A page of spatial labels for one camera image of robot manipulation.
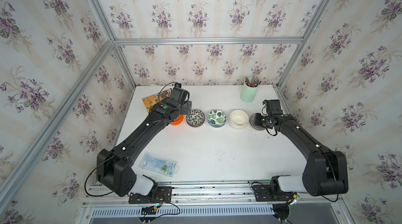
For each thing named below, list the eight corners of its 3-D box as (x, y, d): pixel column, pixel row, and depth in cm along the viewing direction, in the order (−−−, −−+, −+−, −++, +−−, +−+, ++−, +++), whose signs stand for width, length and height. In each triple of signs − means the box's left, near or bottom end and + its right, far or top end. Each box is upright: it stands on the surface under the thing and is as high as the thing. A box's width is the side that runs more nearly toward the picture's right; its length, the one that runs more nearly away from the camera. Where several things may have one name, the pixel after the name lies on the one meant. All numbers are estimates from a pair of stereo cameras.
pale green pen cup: (241, 102, 113) (246, 87, 101) (239, 92, 120) (243, 76, 108) (255, 102, 113) (261, 87, 101) (252, 92, 120) (257, 76, 108)
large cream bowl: (229, 130, 96) (231, 124, 90) (228, 116, 103) (229, 110, 97) (247, 131, 96) (250, 124, 90) (244, 116, 103) (246, 110, 97)
